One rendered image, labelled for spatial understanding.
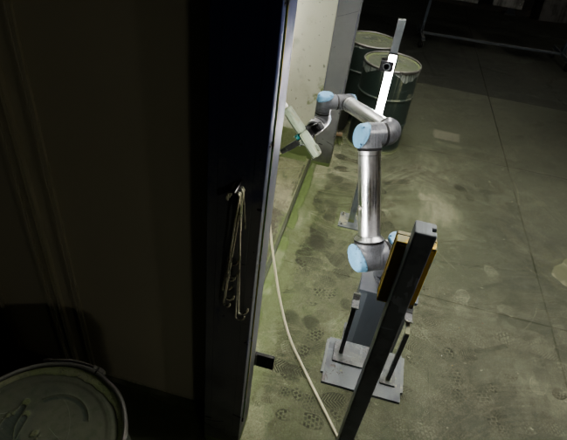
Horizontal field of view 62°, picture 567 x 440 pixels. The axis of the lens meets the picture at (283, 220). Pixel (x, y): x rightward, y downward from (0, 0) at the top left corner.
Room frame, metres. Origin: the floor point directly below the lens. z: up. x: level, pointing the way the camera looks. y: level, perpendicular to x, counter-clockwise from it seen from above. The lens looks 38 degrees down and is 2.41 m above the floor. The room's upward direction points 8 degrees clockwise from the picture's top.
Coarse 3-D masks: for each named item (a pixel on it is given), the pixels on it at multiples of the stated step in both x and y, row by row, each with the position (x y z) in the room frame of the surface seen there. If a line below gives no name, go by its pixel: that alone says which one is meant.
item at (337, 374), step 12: (324, 372) 1.12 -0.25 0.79; (336, 372) 1.13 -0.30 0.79; (348, 372) 1.14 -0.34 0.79; (360, 372) 1.15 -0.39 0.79; (396, 372) 1.17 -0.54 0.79; (336, 384) 1.08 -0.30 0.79; (348, 384) 1.08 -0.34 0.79; (396, 384) 1.11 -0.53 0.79; (372, 396) 1.05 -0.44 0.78; (384, 396) 1.05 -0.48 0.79; (396, 396) 1.06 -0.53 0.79
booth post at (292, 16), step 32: (224, 0) 1.18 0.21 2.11; (256, 0) 1.16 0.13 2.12; (224, 32) 1.17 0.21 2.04; (256, 32) 1.16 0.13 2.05; (288, 32) 1.26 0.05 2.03; (224, 64) 1.17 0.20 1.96; (256, 64) 1.16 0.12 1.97; (288, 64) 1.31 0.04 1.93; (224, 96) 1.17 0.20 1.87; (256, 96) 1.16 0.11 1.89; (224, 128) 1.17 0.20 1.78; (256, 128) 1.16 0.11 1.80; (224, 160) 1.17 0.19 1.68; (256, 160) 1.16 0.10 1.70; (224, 192) 1.17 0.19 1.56; (256, 192) 1.16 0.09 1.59; (224, 224) 1.17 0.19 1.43; (256, 224) 1.16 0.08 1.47; (224, 256) 1.17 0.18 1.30; (256, 256) 1.15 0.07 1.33; (224, 288) 1.17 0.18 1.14; (224, 320) 1.17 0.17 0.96; (256, 320) 1.27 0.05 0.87; (224, 352) 1.17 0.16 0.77; (224, 384) 1.17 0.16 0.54; (224, 416) 1.17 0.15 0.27
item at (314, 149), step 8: (288, 112) 2.32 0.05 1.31; (288, 120) 2.31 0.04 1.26; (296, 120) 2.30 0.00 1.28; (296, 128) 2.29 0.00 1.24; (304, 128) 2.30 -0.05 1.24; (304, 136) 2.27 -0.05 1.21; (288, 144) 2.32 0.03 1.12; (296, 144) 2.29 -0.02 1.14; (304, 144) 2.27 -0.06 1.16; (312, 144) 2.26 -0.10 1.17; (280, 152) 2.33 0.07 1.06; (312, 152) 2.25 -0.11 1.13; (320, 152) 2.26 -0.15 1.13
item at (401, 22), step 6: (402, 18) 3.18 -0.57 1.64; (402, 24) 3.14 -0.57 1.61; (396, 30) 3.15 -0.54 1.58; (402, 30) 3.14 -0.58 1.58; (396, 36) 3.15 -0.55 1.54; (396, 42) 3.14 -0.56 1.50; (396, 48) 3.14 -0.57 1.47; (354, 198) 3.15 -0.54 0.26; (354, 204) 3.15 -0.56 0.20; (354, 210) 3.14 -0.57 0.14; (354, 216) 3.14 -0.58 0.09
